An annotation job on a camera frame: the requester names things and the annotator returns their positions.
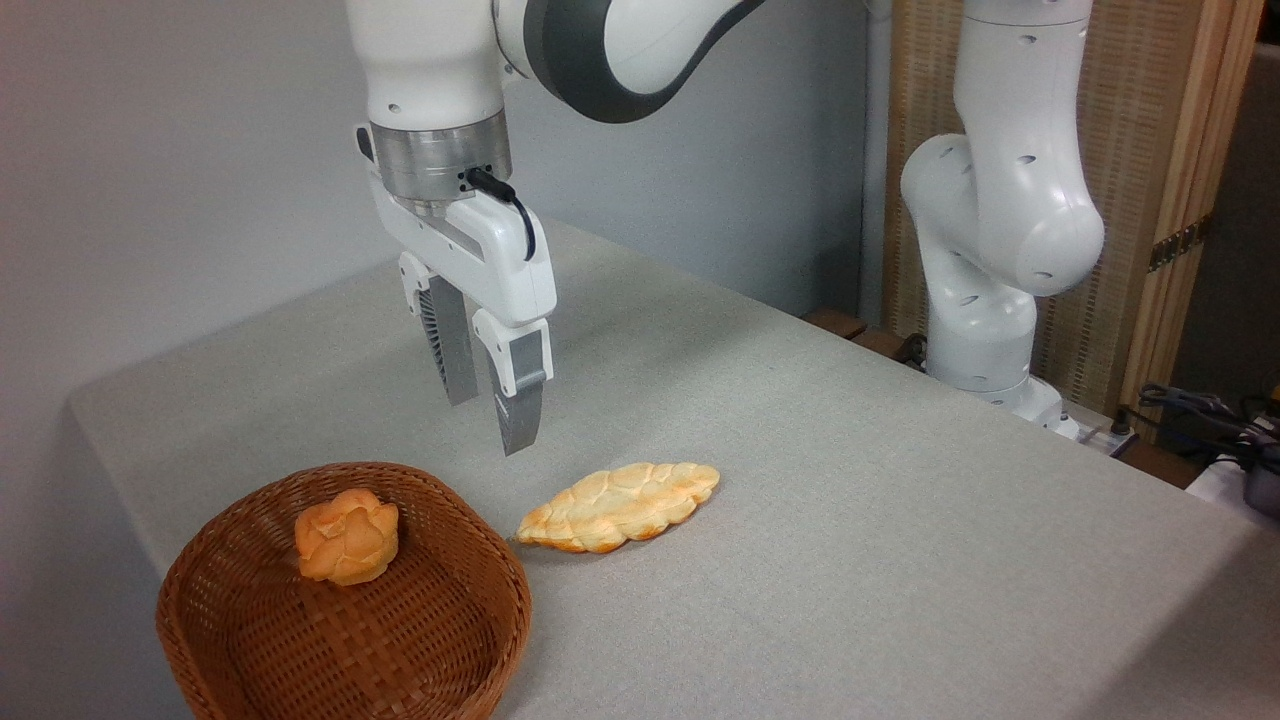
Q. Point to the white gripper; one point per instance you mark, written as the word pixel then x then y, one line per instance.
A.
pixel 495 260

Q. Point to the long braided bread loaf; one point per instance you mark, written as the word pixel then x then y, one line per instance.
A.
pixel 620 505

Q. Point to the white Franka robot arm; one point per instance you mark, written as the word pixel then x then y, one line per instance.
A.
pixel 1000 200

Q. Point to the round golden bread roll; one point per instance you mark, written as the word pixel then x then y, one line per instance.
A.
pixel 347 537

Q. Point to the brown wicker basket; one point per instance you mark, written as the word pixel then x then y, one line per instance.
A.
pixel 400 640

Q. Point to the brown wooden block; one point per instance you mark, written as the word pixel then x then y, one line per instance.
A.
pixel 835 322

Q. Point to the grey tablecloth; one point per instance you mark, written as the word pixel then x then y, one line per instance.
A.
pixel 850 550

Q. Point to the wooden bamboo folding screen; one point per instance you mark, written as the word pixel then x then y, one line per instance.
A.
pixel 1130 100

